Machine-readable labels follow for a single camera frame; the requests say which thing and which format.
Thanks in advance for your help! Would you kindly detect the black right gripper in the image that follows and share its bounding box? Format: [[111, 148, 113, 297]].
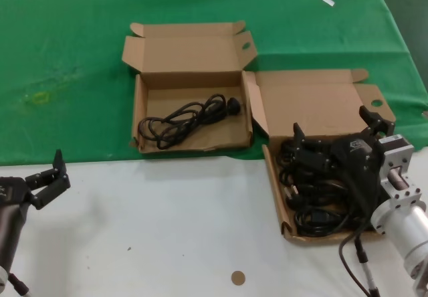
[[292, 105, 397, 191]]

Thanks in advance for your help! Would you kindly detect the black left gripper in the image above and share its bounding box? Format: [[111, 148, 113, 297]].
[[0, 148, 72, 213]]

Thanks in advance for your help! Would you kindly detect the black power cable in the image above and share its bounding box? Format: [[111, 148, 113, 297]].
[[282, 182, 352, 211], [276, 138, 335, 191], [295, 208, 362, 237], [137, 92, 247, 151]]

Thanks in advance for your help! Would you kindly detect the cardboard box with round hole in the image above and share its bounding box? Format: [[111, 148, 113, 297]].
[[242, 68, 398, 244]]

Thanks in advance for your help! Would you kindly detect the cardboard box with oval hole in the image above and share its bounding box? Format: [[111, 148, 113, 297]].
[[120, 20, 257, 153]]

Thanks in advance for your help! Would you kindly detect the green table cloth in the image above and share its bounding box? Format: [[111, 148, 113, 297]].
[[0, 0, 428, 169]]

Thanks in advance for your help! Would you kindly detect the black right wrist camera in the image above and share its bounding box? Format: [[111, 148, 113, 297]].
[[340, 163, 381, 224]]

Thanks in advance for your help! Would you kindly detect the black camera cable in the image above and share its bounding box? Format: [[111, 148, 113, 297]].
[[338, 221, 372, 297]]

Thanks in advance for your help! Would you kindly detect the grey connector cable right arm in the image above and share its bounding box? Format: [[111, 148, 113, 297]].
[[353, 235, 381, 297]]

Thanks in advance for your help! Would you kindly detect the grey connector cable arm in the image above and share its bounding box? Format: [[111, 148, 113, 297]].
[[7, 272, 31, 297], [353, 235, 381, 297]]

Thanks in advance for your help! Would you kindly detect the grey connector cable left arm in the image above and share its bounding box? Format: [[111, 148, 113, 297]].
[[7, 272, 31, 297]]

